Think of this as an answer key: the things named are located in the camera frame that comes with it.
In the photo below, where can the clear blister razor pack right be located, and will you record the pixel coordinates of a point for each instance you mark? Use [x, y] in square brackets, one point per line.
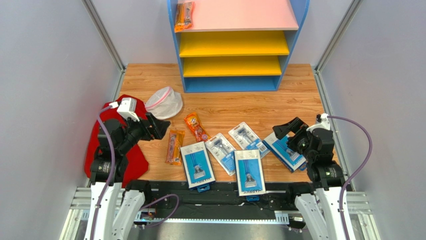
[247, 139]

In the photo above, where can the blue razor box right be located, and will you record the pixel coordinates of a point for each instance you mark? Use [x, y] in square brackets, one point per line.
[289, 158]

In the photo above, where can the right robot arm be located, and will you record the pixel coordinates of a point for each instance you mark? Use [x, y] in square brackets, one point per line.
[323, 202]

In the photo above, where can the clear blister razor pack left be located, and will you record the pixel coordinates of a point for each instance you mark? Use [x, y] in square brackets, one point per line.
[223, 151]

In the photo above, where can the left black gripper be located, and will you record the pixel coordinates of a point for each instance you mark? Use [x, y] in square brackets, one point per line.
[157, 130]

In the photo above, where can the white mesh zip bag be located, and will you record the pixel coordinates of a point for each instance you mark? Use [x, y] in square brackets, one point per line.
[165, 103]

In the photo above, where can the white blue harry's box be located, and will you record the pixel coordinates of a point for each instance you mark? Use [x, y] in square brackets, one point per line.
[249, 174]
[197, 166]

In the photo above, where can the white blue Harry's box left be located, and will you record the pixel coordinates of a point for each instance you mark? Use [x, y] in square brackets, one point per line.
[197, 166]

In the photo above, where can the red cloth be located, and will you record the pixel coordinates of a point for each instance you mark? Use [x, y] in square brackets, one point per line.
[137, 163]

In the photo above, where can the narrow orange razor pack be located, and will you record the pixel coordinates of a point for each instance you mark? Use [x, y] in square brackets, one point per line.
[175, 142]

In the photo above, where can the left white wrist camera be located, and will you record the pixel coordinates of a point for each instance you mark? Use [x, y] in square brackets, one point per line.
[126, 108]

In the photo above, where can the clear blister razor pack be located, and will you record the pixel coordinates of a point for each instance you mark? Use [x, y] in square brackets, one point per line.
[223, 151]
[247, 139]

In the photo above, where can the orange BIC razor bag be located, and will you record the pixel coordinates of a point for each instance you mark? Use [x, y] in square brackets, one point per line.
[195, 126]

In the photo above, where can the white blue Harry's box center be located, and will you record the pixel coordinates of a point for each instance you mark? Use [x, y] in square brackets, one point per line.
[249, 174]

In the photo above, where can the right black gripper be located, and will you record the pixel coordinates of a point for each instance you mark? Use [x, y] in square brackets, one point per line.
[296, 133]

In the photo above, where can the orange razor pack on shelf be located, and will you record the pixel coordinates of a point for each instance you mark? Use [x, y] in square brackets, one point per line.
[184, 16]

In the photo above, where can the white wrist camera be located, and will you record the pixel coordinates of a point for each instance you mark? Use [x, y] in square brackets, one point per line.
[322, 122]
[126, 108]

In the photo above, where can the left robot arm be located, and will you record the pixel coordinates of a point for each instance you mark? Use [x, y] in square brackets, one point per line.
[106, 221]

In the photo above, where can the blue shelf unit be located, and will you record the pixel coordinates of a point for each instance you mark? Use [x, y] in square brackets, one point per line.
[237, 45]

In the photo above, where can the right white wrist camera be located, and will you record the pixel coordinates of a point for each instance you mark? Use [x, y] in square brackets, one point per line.
[322, 122]

